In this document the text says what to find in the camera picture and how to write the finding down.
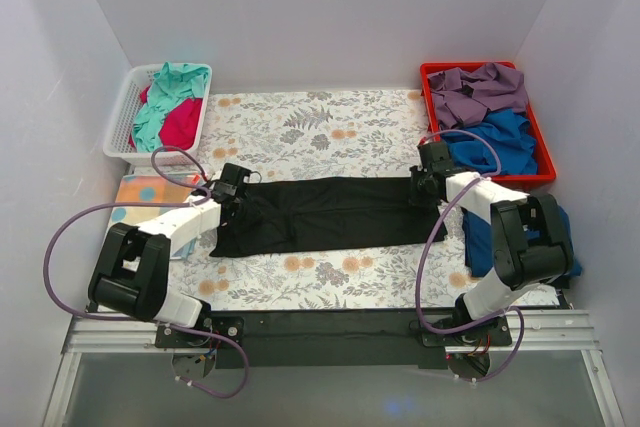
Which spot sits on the black t-shirt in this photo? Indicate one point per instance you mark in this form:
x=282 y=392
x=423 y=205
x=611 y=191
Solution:
x=336 y=213

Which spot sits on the blue t-shirt in bin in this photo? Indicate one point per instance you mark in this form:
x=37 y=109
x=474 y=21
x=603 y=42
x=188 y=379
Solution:
x=507 y=133

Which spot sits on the teal t-shirt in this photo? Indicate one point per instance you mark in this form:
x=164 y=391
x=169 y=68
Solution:
x=174 y=83

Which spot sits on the white plastic basket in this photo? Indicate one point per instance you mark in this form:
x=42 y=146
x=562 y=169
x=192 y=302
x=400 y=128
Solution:
x=116 y=140

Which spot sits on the magenta t-shirt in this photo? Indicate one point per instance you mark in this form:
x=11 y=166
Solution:
x=154 y=127

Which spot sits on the folded blue t-shirt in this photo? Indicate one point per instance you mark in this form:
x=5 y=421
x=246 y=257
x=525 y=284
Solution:
x=478 y=247

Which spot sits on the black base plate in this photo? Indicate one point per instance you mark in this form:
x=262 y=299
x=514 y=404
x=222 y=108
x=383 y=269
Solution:
x=369 y=337

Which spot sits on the floral patterned table mat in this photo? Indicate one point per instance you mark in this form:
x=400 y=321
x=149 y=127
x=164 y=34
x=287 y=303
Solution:
x=310 y=135

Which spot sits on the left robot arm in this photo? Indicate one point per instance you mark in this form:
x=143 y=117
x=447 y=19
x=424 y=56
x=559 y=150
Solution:
x=131 y=276

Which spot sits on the purple t-shirt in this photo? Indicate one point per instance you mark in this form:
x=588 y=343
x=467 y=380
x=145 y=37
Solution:
x=462 y=98

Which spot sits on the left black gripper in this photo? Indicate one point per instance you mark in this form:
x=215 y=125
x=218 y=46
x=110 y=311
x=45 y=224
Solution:
x=236 y=195

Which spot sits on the colourful checked towel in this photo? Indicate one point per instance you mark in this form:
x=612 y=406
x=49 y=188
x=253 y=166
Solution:
x=152 y=190

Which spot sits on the aluminium rail frame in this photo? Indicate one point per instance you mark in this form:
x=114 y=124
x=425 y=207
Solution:
x=136 y=374

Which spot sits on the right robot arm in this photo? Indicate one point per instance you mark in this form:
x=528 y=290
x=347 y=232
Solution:
x=530 y=242

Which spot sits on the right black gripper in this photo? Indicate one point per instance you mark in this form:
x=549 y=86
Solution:
x=420 y=186

